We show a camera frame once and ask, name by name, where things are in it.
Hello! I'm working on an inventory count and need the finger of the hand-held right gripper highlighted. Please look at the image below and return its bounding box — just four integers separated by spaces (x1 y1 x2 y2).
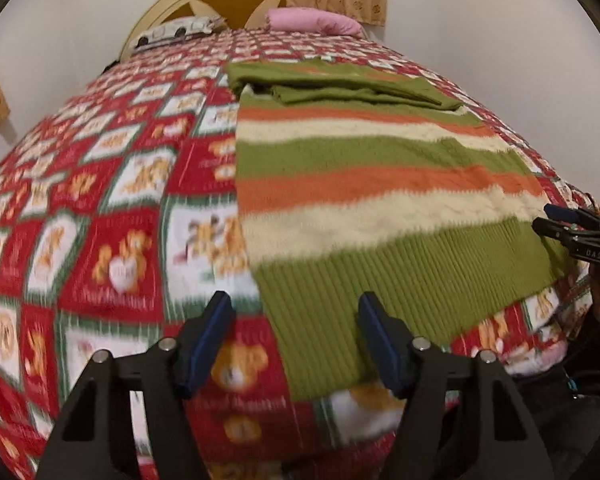
543 203 600 228
531 217 600 252

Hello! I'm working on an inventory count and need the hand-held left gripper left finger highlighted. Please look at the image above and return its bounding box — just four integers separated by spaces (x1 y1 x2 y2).
35 291 236 480

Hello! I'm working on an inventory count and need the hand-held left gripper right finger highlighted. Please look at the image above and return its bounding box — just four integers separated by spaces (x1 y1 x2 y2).
357 291 556 480

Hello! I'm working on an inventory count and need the green orange striped knit sweater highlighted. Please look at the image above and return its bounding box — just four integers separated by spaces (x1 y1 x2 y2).
226 58 578 403

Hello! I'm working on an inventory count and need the red checked printed blanket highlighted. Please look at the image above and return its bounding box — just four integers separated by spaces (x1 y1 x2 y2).
0 27 600 480

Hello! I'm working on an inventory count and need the pink pillow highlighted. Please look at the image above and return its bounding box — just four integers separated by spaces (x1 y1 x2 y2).
265 7 366 38

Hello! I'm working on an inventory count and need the car print pillow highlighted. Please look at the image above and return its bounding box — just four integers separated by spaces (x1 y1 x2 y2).
130 16 227 51

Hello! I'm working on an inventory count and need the cream and brown headboard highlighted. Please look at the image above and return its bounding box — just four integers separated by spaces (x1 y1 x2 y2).
119 0 301 61

